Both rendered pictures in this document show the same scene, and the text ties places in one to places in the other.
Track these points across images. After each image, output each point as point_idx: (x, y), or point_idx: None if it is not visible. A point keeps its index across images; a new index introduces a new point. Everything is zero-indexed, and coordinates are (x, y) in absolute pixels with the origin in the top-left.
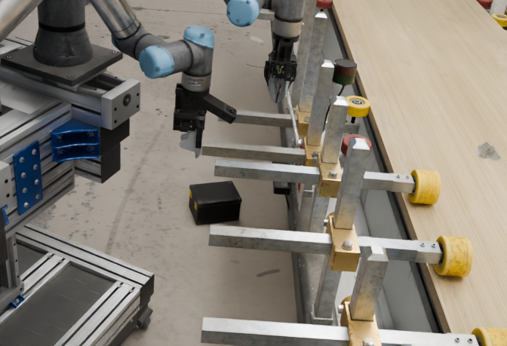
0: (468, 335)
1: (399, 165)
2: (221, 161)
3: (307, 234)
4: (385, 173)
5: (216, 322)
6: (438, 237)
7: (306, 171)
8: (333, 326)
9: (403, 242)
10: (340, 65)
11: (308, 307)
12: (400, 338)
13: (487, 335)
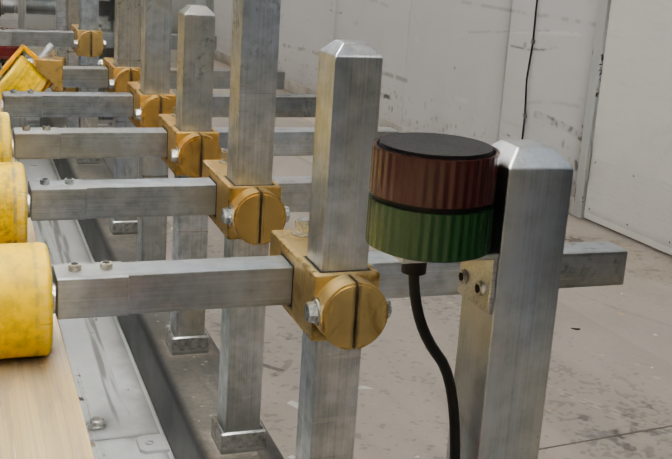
0: (26, 132)
1: (55, 454)
2: (605, 247)
3: (311, 180)
4: (148, 272)
5: (378, 129)
6: (26, 190)
7: (382, 253)
8: (206, 435)
9: (112, 184)
10: (448, 135)
11: (271, 454)
12: (132, 129)
13: (3, 112)
